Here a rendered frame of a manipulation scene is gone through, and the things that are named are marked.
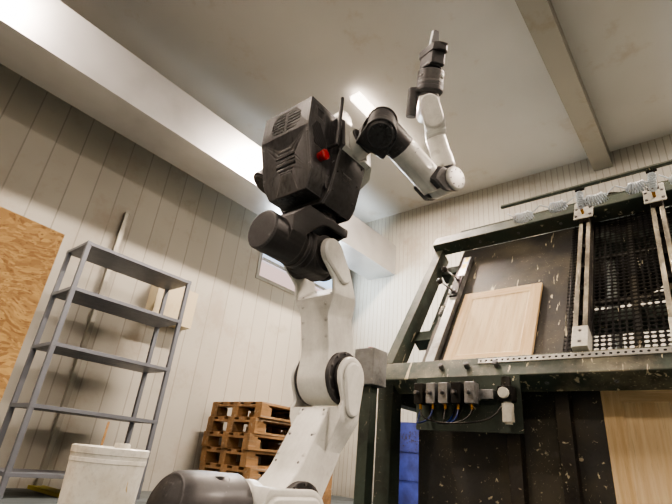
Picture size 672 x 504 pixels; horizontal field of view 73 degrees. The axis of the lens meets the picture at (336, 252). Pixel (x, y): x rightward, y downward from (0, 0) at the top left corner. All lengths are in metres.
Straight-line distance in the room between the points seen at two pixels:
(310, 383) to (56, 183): 3.91
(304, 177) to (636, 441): 1.68
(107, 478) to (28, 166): 3.29
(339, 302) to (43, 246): 1.54
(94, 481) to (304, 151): 1.48
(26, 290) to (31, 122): 2.83
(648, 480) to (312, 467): 1.44
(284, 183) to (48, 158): 3.76
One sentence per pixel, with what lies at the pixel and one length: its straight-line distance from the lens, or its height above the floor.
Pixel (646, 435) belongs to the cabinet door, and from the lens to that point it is 2.28.
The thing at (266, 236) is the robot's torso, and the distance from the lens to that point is 1.18.
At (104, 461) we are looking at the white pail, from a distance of 2.11.
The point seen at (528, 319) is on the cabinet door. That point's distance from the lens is 2.45.
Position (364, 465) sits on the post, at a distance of 2.28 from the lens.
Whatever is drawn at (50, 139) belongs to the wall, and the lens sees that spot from 5.00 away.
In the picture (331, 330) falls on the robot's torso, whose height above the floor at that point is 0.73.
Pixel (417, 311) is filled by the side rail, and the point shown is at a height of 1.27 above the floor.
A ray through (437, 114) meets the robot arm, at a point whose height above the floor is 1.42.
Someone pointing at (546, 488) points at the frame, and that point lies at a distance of 2.37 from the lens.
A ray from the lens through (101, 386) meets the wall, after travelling 4.73.
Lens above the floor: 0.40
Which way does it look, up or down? 25 degrees up
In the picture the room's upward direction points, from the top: 6 degrees clockwise
